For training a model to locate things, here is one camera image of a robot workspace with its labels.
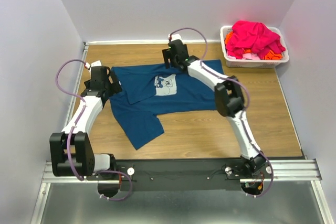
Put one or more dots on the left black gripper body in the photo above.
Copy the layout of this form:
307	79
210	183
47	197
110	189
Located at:
114	87

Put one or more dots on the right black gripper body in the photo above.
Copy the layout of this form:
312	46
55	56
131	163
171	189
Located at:
166	55

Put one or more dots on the blue t-shirt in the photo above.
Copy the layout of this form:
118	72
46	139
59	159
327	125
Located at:
152	90

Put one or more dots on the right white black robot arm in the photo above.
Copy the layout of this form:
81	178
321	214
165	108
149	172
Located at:
229	101

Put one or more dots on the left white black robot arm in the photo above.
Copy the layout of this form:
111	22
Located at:
70	150

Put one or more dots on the white plastic laundry basket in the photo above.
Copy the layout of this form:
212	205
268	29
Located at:
252	63

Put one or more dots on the light pink garment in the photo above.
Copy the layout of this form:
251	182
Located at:
246	56

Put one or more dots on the pink t-shirt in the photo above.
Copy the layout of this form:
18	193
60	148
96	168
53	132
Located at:
252	35

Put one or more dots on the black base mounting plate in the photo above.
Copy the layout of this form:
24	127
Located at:
185	174

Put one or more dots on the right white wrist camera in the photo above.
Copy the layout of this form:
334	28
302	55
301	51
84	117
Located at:
173	37

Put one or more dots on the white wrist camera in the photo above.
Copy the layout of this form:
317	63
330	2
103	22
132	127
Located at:
173	37
93	64

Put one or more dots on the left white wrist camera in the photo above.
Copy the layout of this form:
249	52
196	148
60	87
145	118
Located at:
93	64

